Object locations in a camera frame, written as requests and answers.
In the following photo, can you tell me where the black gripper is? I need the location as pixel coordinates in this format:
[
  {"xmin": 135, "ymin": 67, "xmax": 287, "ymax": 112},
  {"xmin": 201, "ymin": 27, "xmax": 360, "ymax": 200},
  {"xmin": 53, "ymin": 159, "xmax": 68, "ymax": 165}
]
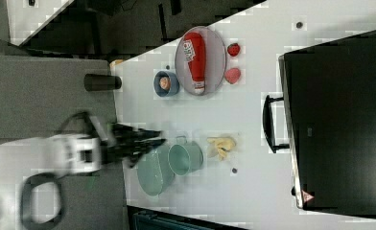
[{"xmin": 101, "ymin": 123, "xmax": 166, "ymax": 168}]

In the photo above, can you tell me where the yellow plush banana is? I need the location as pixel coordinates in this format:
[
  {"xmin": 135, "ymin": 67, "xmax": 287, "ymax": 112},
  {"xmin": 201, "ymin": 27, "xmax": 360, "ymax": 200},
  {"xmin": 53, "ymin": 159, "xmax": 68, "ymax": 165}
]
[{"xmin": 207, "ymin": 137, "xmax": 236, "ymax": 161}]

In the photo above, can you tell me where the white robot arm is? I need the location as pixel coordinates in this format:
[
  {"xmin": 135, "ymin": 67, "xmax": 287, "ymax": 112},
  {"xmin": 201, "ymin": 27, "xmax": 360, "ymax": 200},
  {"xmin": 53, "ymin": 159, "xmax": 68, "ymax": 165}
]
[{"xmin": 0, "ymin": 124, "xmax": 166, "ymax": 230}]

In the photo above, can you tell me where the black steel toaster oven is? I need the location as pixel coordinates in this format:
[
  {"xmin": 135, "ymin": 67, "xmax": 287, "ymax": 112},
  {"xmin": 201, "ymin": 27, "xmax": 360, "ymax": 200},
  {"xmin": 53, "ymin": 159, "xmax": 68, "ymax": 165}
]
[{"xmin": 262, "ymin": 30, "xmax": 376, "ymax": 219}]

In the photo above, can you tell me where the green perforated colander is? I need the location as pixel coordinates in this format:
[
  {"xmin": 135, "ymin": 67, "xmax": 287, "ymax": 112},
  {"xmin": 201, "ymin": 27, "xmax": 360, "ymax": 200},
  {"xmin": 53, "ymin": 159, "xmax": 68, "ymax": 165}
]
[{"xmin": 137, "ymin": 145, "xmax": 175, "ymax": 196}]

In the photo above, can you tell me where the green metal mug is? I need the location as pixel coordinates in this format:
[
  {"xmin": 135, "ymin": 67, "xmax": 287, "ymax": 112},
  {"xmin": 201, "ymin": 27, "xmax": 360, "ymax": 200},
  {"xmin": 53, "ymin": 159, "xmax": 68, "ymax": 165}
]
[{"xmin": 168, "ymin": 136, "xmax": 203, "ymax": 176}]

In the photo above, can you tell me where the plush orange slice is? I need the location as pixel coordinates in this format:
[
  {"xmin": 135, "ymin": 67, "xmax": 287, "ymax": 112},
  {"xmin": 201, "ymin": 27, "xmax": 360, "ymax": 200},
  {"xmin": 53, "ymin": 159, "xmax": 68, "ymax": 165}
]
[{"xmin": 159, "ymin": 77, "xmax": 171, "ymax": 90}]

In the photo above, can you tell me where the blue small bowl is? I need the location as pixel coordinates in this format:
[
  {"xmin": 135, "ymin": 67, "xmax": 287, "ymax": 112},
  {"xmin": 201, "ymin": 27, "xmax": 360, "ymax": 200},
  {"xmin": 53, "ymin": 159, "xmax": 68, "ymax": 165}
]
[{"xmin": 153, "ymin": 71, "xmax": 179, "ymax": 97}]

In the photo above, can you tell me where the red plush ketchup bottle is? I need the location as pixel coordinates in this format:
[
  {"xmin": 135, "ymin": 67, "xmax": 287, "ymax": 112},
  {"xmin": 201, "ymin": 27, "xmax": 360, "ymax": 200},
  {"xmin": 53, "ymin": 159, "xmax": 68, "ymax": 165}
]
[{"xmin": 183, "ymin": 32, "xmax": 206, "ymax": 95}]

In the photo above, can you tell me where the grey round plate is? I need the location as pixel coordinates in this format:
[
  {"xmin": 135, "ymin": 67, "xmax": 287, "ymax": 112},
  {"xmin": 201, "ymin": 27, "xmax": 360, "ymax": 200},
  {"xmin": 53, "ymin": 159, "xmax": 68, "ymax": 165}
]
[{"xmin": 175, "ymin": 26, "xmax": 226, "ymax": 96}]

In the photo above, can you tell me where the pink plush strawberry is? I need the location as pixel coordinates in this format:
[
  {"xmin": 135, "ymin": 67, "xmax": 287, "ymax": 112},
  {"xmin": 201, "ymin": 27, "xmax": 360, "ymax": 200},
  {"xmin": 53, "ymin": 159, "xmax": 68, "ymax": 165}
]
[{"xmin": 224, "ymin": 68, "xmax": 241, "ymax": 84}]

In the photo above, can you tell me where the dark red plush strawberry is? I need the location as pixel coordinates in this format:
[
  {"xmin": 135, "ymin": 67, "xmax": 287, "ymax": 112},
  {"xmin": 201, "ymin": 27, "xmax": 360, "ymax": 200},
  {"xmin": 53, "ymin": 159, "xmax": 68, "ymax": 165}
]
[{"xmin": 227, "ymin": 43, "xmax": 241, "ymax": 57}]

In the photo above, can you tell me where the black cylinder post upper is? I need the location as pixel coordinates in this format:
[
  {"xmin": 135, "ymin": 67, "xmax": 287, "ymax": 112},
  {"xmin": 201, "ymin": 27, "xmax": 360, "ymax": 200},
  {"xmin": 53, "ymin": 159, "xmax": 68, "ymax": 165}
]
[{"xmin": 83, "ymin": 74, "xmax": 122, "ymax": 92}]

